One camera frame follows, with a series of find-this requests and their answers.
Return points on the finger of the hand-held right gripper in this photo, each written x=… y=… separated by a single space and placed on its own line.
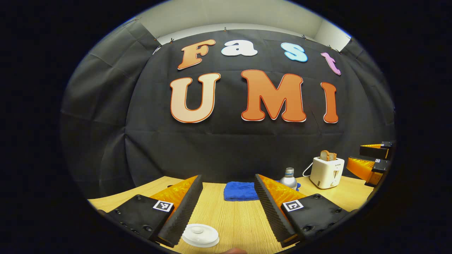
x=376 y=150
x=367 y=169

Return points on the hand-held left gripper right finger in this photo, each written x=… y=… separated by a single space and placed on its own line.
x=272 y=211

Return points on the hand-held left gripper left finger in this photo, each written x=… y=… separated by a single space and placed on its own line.
x=182 y=213

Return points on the silver water bottle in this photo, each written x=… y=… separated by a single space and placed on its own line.
x=289 y=181

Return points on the white teacup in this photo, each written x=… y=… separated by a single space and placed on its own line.
x=206 y=245

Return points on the toast slice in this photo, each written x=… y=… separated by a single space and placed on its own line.
x=333 y=156
x=325 y=155

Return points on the folded blue towel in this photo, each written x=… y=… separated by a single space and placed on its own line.
x=240 y=192

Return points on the white toaster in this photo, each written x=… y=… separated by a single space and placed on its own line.
x=326 y=174

